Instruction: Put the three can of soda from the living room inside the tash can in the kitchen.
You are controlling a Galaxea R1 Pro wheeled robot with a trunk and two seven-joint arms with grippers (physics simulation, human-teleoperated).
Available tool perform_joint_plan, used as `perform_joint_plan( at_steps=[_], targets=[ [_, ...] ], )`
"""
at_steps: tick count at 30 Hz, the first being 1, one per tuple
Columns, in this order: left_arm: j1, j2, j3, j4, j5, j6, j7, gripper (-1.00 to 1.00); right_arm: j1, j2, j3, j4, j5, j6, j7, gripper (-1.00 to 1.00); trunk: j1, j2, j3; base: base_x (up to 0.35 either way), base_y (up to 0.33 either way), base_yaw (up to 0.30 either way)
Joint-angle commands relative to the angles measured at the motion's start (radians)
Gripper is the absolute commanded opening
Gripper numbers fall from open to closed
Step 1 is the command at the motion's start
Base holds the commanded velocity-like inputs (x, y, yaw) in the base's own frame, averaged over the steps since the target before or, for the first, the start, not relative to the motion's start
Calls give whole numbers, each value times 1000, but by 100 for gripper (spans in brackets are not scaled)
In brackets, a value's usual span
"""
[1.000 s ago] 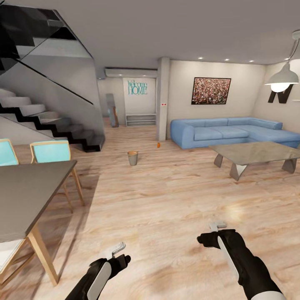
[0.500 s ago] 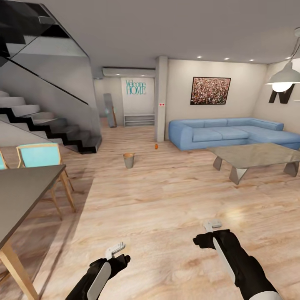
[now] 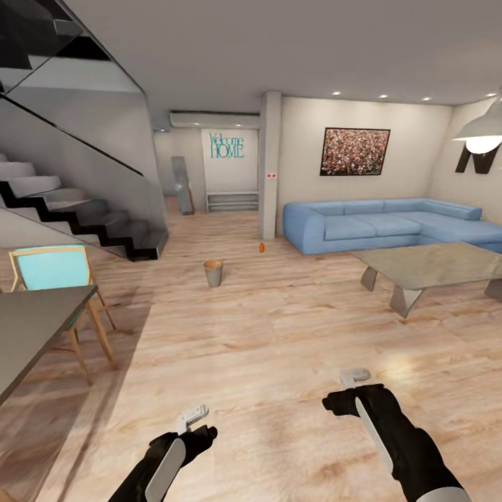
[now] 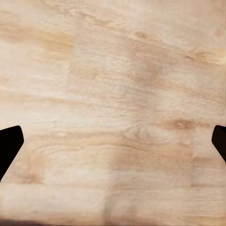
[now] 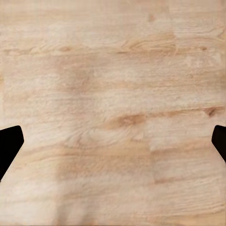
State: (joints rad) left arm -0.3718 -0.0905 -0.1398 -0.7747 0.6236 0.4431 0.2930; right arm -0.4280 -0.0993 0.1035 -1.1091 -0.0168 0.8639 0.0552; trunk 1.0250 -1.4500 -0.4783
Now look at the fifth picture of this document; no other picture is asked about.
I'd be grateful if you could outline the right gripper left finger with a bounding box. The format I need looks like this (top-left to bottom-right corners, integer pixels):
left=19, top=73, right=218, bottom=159
left=0, top=125, right=24, bottom=181

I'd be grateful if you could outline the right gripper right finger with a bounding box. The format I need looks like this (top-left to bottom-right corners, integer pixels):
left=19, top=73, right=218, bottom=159
left=212, top=125, right=226, bottom=162

